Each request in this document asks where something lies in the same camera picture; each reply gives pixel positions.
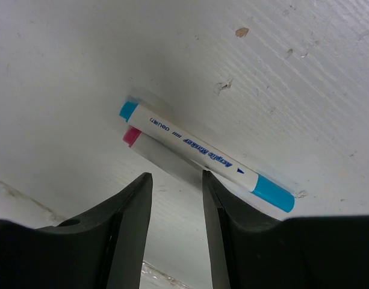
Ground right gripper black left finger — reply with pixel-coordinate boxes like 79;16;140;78
0;173;153;288

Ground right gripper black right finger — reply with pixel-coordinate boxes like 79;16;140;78
202;171;369;288

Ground white marker blue caps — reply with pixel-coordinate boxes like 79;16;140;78
119;101;295;213

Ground white marker pink caps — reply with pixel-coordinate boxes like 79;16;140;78
123;126;202;187

